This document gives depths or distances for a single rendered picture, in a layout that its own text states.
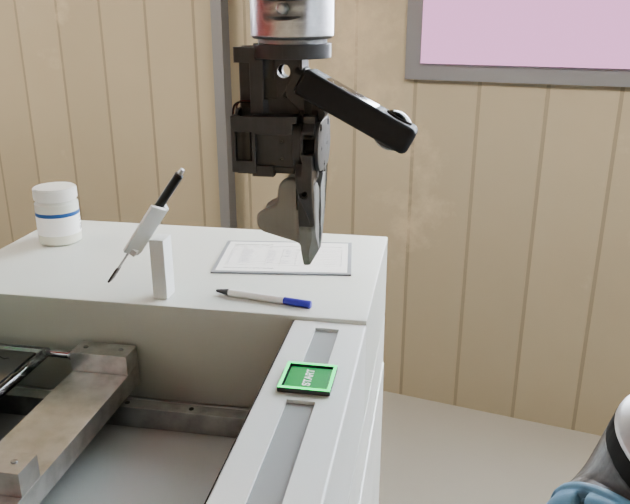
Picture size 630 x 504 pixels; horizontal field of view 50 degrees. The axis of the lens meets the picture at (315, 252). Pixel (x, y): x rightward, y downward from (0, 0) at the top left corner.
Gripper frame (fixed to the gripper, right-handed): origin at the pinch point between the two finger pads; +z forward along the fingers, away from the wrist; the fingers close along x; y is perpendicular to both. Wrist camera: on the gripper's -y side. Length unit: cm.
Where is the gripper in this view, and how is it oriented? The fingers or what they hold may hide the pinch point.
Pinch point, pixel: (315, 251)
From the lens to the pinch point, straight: 68.1
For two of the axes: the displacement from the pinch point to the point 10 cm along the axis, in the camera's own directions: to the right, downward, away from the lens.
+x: -1.8, 3.3, -9.3
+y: -9.8, -0.6, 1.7
